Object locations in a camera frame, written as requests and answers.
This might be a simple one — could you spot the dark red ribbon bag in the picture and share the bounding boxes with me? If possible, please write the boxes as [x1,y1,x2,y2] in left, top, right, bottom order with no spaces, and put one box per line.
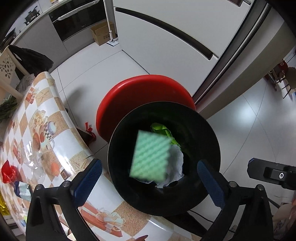
[76,122,97,148]

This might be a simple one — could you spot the dining chair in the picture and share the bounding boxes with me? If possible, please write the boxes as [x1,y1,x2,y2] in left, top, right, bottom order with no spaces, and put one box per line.
[281,68,296,100]

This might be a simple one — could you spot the grey patterned plastic bag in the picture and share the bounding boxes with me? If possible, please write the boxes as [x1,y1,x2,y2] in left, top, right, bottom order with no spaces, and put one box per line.
[16,74,36,92]

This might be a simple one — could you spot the black built-in oven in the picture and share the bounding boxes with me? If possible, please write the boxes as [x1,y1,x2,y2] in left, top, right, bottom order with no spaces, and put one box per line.
[48,0,109,43]

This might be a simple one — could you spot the patterned clothing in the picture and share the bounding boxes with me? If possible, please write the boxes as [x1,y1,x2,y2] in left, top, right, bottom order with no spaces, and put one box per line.
[272,202,296,241]

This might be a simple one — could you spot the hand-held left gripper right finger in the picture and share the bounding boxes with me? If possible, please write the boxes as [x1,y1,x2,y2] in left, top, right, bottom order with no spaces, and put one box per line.
[196,159,275,241]

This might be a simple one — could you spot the black plastic bag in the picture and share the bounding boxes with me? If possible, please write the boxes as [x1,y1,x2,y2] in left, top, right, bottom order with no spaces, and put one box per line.
[8,45,54,77]

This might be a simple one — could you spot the crumpled blue packet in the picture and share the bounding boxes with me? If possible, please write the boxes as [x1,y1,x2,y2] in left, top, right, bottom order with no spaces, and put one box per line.
[14,181,32,202]

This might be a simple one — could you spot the grey sliding door frame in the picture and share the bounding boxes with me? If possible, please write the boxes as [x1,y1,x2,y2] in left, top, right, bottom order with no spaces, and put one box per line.
[193,0,296,121]

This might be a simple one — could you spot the clear plastic wrapper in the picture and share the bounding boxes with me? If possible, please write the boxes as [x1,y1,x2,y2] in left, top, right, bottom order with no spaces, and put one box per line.
[25,144,50,179]

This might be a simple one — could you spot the green leafy vegetables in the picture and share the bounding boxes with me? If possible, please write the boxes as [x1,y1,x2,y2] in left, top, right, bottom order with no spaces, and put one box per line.
[0,96,19,121]

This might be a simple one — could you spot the red wrapper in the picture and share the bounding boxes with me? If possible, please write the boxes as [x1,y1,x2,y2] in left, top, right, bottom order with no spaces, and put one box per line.
[1,160,17,184]

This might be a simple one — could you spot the white tissue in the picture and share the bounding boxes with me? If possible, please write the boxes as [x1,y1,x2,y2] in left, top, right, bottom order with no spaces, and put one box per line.
[154,145,185,189]

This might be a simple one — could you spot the green plastic bag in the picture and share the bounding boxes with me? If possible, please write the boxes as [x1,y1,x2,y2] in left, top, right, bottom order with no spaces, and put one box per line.
[150,123,182,151]

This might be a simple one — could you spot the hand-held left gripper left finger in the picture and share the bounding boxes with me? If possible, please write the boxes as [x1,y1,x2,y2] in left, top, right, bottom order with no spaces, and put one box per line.
[25,159,103,241]

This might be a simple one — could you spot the black cable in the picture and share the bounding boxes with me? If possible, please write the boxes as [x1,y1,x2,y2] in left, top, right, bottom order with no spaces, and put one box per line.
[190,210,234,232]

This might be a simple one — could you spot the white upright pole stand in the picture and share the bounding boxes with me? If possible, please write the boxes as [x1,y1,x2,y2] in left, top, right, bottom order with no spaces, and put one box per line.
[103,0,120,46]

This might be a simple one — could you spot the black round trash bin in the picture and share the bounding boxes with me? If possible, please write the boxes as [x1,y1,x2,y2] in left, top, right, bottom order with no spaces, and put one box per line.
[107,101,220,217]

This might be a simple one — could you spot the red plastic stool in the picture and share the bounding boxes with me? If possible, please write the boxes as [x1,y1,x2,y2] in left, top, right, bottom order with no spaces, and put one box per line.
[96,75,197,142]

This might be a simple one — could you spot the wavy foam sponge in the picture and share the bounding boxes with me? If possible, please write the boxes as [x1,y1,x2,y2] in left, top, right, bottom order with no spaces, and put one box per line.
[129,130,173,183]

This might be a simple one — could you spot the white refrigerator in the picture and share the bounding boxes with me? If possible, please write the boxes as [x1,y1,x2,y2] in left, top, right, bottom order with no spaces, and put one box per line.
[112,0,271,77]

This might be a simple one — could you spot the beige perforated plastic chair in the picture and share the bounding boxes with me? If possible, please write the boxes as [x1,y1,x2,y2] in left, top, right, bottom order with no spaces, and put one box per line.
[0,45,26,100]

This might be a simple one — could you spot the cardboard box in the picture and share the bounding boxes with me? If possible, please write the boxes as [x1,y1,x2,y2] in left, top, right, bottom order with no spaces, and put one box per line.
[90,22,116,46]

